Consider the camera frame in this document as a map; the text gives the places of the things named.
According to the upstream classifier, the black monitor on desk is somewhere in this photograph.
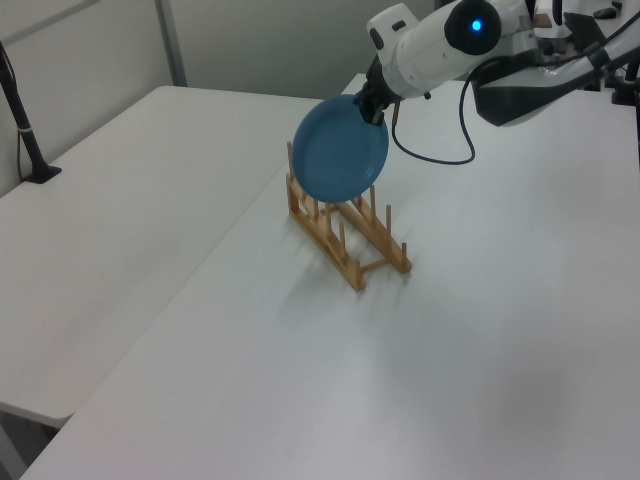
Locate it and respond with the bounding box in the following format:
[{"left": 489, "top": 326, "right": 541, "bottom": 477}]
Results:
[{"left": 562, "top": 11, "right": 607, "bottom": 52}]

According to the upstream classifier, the wooden plate rack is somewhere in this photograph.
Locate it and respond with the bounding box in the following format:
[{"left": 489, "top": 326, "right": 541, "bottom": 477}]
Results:
[{"left": 285, "top": 140, "right": 414, "bottom": 294}]

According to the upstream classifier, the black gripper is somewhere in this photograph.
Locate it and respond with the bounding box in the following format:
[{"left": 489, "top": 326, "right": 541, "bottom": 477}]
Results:
[{"left": 353, "top": 58, "right": 401, "bottom": 127}]

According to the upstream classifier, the blue round plate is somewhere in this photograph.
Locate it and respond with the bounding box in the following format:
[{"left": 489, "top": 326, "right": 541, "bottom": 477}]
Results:
[{"left": 291, "top": 94, "right": 390, "bottom": 204}]

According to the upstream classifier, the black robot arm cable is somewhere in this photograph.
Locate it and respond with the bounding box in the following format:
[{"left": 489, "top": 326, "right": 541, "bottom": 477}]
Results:
[{"left": 391, "top": 53, "right": 506, "bottom": 165}]

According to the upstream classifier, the black pole with base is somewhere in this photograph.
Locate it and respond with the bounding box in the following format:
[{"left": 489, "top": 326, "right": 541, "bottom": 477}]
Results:
[{"left": 0, "top": 41, "right": 63, "bottom": 185}]

